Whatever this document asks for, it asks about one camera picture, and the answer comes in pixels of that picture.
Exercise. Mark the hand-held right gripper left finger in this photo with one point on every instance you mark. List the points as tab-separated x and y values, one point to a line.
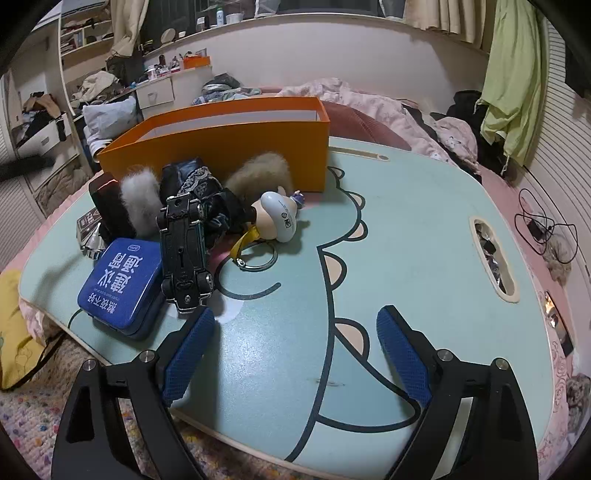
189	355

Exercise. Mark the white bottle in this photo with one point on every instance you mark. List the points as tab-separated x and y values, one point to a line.
219	17

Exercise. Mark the pile of mixed clothes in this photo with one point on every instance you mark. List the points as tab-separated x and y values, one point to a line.
221	90

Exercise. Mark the smartphone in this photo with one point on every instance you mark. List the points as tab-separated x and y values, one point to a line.
561	327

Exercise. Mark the white bookshelf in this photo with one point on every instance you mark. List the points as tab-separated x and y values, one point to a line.
83	46

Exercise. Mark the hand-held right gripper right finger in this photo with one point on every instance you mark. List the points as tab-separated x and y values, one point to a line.
401	355

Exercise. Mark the green hanging garment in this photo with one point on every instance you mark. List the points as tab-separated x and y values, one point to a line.
512	69

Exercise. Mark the yellow cushion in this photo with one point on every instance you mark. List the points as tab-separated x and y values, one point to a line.
18	332

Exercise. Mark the blue metal tin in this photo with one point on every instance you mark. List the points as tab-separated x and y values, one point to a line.
120	286

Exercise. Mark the beige fluffy cloth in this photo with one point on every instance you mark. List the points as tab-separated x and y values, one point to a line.
563	263

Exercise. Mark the white louvred closet door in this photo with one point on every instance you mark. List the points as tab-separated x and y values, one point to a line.
563	138

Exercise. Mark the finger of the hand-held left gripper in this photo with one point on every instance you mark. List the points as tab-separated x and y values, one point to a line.
23	168

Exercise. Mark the beige side curtain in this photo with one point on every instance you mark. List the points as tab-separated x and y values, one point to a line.
127	23

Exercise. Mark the white stuffed bag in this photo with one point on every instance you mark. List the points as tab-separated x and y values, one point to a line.
111	120

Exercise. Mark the brown fur ball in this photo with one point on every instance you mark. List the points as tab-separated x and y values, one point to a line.
263	173

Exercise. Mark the black lace-trimmed bag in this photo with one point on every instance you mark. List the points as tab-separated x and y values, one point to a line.
221	212

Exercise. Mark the grey fur ball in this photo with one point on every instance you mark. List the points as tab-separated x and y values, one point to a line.
138	203

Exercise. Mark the white round plate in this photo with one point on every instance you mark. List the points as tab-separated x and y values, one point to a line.
168	36

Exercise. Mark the pale pink quilt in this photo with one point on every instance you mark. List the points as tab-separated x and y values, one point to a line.
369	99

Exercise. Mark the light green cartoon desktop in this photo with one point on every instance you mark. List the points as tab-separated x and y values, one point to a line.
415	258

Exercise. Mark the black toy car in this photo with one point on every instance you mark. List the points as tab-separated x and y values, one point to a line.
182	249

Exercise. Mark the black garment on bed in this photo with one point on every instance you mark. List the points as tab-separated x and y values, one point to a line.
468	106

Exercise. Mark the beige window curtain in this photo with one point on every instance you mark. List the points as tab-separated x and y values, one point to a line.
448	18

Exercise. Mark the orange cardboard box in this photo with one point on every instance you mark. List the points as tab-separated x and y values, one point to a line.
277	157

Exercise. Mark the plastic storage drawers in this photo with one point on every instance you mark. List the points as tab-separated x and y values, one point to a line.
51	157

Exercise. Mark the small orange storage box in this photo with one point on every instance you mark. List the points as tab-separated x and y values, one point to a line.
197	62

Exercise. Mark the dark maroon box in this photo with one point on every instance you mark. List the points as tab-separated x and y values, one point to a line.
104	203

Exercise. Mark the black hanging garment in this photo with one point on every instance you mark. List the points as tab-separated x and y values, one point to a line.
579	74

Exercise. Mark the white drawer cabinet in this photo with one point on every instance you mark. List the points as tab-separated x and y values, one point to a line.
157	94

